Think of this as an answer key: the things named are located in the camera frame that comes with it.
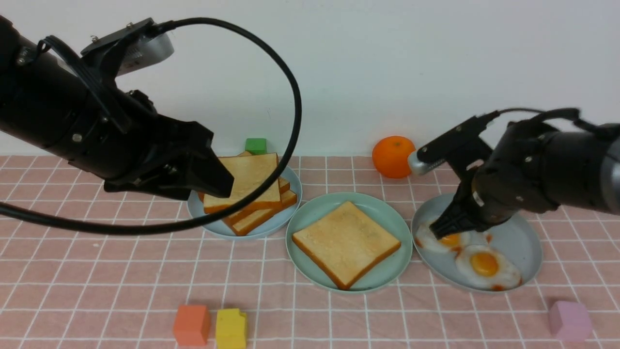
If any black right-side robot arm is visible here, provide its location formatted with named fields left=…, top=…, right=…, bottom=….
left=430, top=121, right=619, bottom=238

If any green centre plate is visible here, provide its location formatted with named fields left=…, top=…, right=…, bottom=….
left=286, top=192, right=413, bottom=293

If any orange tangerine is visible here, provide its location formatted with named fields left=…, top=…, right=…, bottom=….
left=372, top=135, right=416, bottom=179

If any black right-side cable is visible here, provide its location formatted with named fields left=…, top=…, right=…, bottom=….
left=477, top=108, right=620, bottom=136

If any black looping cable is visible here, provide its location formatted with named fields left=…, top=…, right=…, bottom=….
left=0, top=17, right=303, bottom=237

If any pink checked tablecloth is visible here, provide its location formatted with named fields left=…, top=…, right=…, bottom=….
left=0, top=207, right=620, bottom=349

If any black left-side robot arm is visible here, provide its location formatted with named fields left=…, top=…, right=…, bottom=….
left=0, top=17, right=234, bottom=200

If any yellow cube block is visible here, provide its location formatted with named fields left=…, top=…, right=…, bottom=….
left=216, top=308, right=248, bottom=349

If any light blue bread plate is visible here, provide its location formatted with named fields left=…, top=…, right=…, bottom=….
left=203, top=166, right=303, bottom=240

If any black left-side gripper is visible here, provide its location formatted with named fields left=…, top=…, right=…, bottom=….
left=104, top=90, right=234, bottom=200

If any fried egg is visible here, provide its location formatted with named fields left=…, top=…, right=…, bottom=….
left=414, top=223, right=471, bottom=254
left=469, top=231, right=493, bottom=245
left=454, top=244, right=522, bottom=291

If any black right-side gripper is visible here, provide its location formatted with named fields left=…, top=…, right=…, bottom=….
left=430, top=121, right=559, bottom=240

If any orange cube block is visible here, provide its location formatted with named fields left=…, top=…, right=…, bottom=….
left=173, top=304, right=211, bottom=347

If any grey blue egg plate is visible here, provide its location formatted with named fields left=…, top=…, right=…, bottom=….
left=410, top=193, right=544, bottom=293

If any pink cube block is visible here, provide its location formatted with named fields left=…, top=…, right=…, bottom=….
left=548, top=301, right=593, bottom=342

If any green cube block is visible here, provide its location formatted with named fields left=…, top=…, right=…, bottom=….
left=245, top=138, right=268, bottom=155

